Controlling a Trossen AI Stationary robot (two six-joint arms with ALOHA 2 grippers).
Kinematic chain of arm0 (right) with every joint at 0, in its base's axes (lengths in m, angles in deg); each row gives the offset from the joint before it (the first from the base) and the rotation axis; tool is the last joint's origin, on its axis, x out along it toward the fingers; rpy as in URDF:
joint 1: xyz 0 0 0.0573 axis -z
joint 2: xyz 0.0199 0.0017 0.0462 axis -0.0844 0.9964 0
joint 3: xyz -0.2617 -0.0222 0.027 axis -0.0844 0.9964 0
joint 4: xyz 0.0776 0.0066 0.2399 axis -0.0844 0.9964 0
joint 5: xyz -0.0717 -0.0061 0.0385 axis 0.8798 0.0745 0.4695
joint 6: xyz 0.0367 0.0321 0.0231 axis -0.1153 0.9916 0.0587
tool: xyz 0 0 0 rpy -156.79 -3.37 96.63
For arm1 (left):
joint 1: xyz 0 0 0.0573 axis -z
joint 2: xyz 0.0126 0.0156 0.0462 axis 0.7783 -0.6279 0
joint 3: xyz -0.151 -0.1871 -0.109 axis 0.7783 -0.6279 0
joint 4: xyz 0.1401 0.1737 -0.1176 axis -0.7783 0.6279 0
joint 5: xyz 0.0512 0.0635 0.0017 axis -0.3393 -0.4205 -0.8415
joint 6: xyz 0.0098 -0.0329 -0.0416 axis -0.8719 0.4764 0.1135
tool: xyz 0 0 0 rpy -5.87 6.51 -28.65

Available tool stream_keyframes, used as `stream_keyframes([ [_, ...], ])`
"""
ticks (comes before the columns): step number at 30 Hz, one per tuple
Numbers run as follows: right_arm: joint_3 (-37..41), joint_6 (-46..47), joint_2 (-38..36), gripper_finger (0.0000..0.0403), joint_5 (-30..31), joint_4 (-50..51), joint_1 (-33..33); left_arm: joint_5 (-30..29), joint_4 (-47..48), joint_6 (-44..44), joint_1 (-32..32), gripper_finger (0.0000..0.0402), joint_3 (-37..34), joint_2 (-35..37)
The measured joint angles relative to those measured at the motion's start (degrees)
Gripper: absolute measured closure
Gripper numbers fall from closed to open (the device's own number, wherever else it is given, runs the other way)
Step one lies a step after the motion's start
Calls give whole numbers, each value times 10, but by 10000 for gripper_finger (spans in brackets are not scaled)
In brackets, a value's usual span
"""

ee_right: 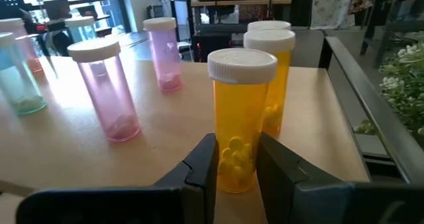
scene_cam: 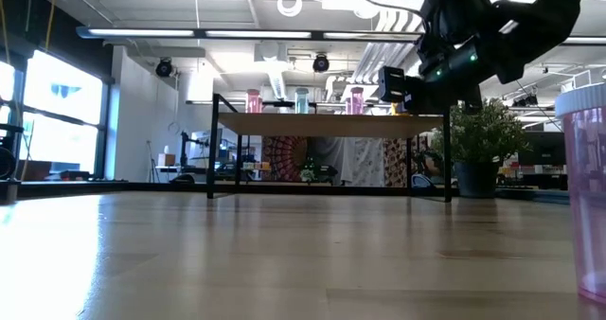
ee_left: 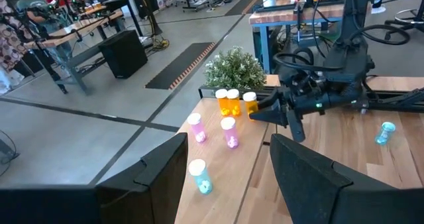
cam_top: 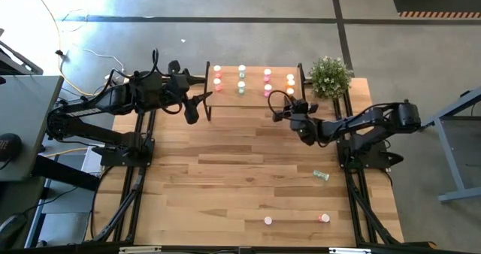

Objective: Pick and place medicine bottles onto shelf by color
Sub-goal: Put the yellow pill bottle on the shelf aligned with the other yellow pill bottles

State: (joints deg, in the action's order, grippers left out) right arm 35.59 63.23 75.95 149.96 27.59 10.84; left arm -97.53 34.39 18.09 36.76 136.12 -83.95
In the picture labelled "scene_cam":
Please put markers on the cardboard box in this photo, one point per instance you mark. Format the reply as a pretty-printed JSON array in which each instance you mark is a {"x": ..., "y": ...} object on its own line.
[{"x": 166, "y": 160}]

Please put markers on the teal pill bottle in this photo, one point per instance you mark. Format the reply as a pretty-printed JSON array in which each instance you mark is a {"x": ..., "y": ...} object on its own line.
[{"x": 301, "y": 103}]

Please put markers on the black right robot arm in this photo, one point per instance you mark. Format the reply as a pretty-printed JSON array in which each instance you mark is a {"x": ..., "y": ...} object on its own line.
[{"x": 535, "y": 26}]

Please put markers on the black ceiling spotlight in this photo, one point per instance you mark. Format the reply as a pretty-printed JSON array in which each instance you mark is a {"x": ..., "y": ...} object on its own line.
[
  {"x": 321, "y": 63},
  {"x": 164, "y": 68}
]

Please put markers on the large window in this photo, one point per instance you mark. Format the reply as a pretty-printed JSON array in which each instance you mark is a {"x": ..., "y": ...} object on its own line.
[{"x": 61, "y": 97}]

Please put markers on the wooden shelf black metal frame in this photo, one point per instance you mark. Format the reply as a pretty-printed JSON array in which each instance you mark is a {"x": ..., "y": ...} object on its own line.
[{"x": 331, "y": 126}]

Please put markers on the small potted plant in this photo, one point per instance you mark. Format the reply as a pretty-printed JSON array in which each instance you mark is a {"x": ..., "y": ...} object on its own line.
[{"x": 308, "y": 174}]

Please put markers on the brown patterned cloth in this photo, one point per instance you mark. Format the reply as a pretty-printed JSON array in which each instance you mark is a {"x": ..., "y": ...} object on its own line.
[{"x": 395, "y": 161}]

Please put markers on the LED light bar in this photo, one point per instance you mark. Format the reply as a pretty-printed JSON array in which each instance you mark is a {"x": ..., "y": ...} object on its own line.
[{"x": 142, "y": 32}]

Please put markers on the white floral curtain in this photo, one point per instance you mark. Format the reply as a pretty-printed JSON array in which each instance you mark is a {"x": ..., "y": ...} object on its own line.
[{"x": 360, "y": 161}]

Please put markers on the orange pill bottle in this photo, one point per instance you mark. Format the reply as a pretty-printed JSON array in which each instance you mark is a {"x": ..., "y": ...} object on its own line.
[{"x": 400, "y": 110}]

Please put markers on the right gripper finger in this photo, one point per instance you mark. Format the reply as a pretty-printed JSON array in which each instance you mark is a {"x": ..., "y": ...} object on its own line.
[
  {"x": 457, "y": 103},
  {"x": 421, "y": 103}
]

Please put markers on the right wrist camera housing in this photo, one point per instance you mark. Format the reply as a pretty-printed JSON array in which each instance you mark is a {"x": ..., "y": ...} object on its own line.
[{"x": 454, "y": 12}]

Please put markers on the pink pill bottle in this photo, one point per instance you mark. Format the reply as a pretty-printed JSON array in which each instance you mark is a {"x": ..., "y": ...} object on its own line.
[{"x": 253, "y": 103}]

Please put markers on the mandala tapestry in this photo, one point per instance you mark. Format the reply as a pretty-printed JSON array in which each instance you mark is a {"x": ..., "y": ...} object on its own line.
[{"x": 284, "y": 156}]

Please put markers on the black monitor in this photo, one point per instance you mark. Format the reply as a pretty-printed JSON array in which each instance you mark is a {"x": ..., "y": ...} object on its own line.
[{"x": 544, "y": 156}]

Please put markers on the green potted plant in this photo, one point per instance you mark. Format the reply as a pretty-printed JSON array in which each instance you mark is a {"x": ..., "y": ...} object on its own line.
[{"x": 492, "y": 135}]

